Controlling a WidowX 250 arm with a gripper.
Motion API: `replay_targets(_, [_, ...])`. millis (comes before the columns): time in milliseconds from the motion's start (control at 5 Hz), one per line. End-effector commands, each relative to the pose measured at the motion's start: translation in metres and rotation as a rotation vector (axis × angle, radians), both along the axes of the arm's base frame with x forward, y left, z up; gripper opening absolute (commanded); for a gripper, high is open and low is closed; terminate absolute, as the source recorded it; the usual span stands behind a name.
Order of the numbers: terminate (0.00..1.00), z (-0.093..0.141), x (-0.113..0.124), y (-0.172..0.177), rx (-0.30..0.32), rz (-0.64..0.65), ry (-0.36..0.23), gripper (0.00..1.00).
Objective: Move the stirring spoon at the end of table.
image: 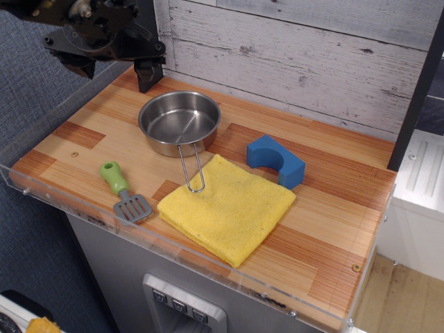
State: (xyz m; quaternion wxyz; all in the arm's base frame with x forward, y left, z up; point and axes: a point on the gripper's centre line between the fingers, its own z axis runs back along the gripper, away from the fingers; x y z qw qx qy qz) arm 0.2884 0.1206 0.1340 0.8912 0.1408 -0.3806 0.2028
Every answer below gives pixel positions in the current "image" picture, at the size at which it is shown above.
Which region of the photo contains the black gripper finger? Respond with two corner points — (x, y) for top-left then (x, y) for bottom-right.
(58, 55), (96, 79)
(134, 59), (163, 93)

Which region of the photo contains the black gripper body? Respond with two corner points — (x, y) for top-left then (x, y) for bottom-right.
(42, 1), (166, 63)

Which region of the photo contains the green handled grey toy spatula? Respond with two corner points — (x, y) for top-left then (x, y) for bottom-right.
(99, 161), (152, 223)

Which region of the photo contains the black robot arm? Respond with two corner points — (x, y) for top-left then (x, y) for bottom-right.
(1, 1), (166, 93)

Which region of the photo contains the blue arch shaped block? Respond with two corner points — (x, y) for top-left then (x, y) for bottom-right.
(246, 135), (306, 189)

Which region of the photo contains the yellow folded cloth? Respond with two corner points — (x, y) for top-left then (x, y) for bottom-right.
(157, 154), (296, 268)

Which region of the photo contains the clear acrylic table guard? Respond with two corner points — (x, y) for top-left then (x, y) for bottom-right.
(1, 69), (395, 332)

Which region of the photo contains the grey toy cabinet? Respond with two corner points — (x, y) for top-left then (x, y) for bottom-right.
(67, 214), (317, 332)

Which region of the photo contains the silver dispenser button panel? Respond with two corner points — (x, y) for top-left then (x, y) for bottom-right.
(142, 273), (228, 332)

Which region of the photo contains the white side unit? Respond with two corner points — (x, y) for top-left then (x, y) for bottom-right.
(376, 130), (443, 280)

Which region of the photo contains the stainless steel pot wire handle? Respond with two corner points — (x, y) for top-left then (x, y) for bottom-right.
(138, 91), (221, 194)

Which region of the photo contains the dark right vertical post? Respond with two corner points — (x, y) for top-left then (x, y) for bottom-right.
(387, 11), (443, 171)

